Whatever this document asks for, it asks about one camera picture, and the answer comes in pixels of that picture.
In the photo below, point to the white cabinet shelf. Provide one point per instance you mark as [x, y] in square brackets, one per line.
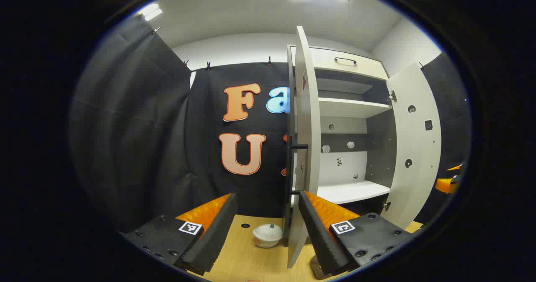
[347, 106]

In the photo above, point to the white lidded bowl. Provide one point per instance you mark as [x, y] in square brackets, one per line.
[267, 235]

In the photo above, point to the black backdrop cloth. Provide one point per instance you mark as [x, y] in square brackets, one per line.
[138, 127]

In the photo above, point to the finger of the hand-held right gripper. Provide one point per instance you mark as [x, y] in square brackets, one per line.
[446, 185]
[456, 168]

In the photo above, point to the white cabinet door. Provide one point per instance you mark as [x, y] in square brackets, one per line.
[418, 181]
[310, 127]

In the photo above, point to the white cabinet drawer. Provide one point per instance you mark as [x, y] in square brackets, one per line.
[368, 68]

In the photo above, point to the white shoe cabinet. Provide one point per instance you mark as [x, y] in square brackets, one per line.
[377, 148]

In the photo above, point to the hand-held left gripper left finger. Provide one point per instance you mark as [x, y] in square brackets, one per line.
[217, 236]

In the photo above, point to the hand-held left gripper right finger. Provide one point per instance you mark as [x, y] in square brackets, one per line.
[320, 240]

